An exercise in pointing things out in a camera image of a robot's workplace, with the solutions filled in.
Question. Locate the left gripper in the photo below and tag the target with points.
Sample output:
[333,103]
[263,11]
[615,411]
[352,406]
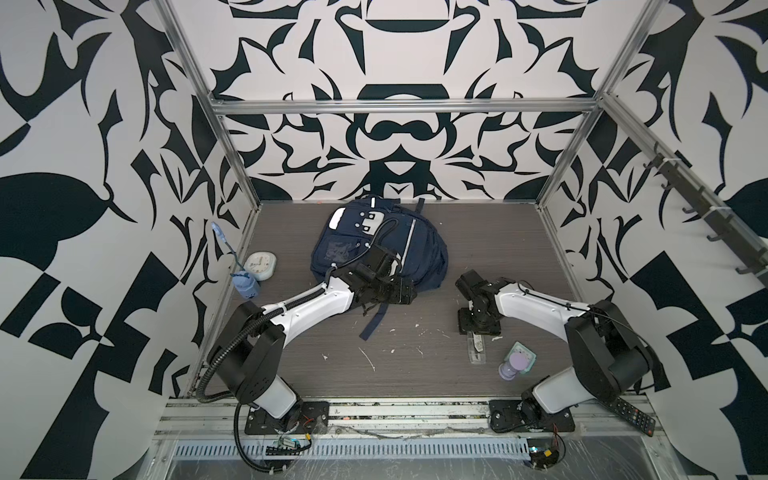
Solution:
[402,294]

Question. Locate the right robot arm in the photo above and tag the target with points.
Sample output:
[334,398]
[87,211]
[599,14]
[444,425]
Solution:
[608,357]

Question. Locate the small green circuit board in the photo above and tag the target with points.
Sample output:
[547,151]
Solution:
[544,458]

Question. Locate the navy blue student backpack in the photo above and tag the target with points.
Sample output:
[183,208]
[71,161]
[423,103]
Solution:
[381,236]

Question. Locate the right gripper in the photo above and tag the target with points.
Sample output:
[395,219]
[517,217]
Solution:
[489,329]

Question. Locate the black remote control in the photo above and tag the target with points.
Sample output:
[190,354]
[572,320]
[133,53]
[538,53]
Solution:
[632,415]

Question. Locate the clear plastic pen box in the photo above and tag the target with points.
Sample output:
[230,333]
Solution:
[476,348]

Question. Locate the white round alarm clock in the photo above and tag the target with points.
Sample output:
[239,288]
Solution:
[261,265]

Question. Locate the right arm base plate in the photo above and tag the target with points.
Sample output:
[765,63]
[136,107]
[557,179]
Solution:
[508,416]

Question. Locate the wall hook rack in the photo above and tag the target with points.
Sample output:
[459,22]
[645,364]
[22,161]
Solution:
[704,204]

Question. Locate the white slotted cable duct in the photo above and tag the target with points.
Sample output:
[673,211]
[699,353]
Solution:
[395,449]

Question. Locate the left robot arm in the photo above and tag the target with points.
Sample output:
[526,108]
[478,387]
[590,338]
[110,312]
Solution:
[243,362]

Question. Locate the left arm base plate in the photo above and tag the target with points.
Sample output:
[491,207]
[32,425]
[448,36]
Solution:
[304,417]

